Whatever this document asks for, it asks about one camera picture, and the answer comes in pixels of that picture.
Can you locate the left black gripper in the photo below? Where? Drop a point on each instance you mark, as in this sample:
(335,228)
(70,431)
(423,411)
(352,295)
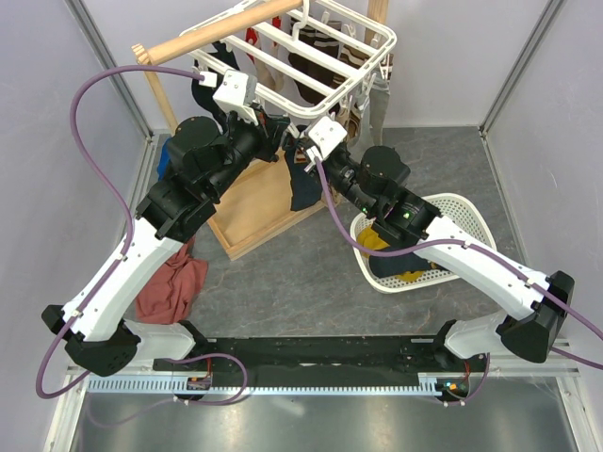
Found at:
(274,127)

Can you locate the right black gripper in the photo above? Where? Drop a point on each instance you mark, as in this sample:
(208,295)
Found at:
(328,158)

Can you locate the navy patterned sock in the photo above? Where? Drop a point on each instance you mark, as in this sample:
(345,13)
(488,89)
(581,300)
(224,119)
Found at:
(306,191)

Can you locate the white plastic clip hanger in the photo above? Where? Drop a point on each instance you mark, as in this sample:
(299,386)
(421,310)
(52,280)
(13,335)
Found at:
(275,86)

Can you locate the beige brown argyle sock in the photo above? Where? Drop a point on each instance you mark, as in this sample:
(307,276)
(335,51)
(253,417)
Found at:
(350,117)

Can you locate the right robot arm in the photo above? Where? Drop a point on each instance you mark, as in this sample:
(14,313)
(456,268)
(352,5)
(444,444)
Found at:
(533,305)

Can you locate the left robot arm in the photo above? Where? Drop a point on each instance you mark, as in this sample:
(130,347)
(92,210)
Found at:
(204,162)

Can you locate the wooden hanger stand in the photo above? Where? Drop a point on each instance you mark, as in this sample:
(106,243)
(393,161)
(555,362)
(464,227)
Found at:
(256,207)

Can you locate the black hanging sock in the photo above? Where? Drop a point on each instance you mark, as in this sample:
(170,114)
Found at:
(203,96)

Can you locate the brown striped hanging sock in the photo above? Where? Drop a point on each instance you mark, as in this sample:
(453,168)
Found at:
(337,69)

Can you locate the red white hanging sock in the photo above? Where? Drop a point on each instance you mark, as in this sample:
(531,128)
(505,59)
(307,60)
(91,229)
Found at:
(253,37)

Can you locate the grey striped hanging sock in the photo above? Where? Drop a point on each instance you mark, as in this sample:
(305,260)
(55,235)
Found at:
(375,113)

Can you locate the blue cloth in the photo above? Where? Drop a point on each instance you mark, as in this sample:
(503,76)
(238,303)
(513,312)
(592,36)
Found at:
(164,160)

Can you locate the red-brown cloth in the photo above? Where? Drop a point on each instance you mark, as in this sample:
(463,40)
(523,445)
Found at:
(169,295)

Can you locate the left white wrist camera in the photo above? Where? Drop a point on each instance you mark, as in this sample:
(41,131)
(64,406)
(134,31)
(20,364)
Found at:
(235,92)

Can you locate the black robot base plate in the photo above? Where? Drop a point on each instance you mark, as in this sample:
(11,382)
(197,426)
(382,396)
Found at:
(343,361)

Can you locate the grey slotted cable duct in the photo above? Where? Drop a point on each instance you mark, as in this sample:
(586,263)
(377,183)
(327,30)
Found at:
(184,386)

